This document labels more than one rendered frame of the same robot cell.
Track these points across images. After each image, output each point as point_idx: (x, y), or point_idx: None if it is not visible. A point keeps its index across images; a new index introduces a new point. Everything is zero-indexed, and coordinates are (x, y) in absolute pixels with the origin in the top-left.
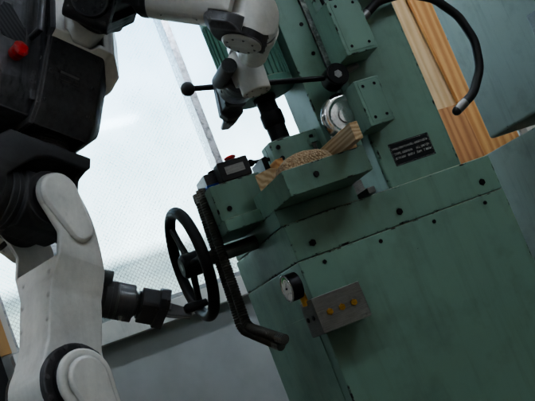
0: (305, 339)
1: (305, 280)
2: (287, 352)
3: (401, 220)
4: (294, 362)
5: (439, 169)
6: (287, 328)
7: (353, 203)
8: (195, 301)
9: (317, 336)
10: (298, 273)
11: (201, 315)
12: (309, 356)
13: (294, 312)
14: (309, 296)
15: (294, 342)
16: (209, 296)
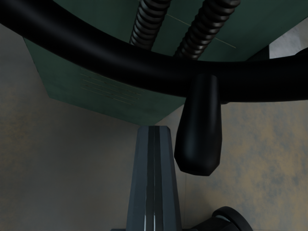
0: (174, 43)
1: (296, 24)
2: (83, 9)
3: None
4: (97, 27)
5: None
6: (132, 2)
7: None
8: (221, 123)
9: (210, 61)
10: (302, 7)
11: (69, 52)
12: (158, 52)
13: (191, 11)
14: (267, 38)
15: (131, 22)
16: (266, 101)
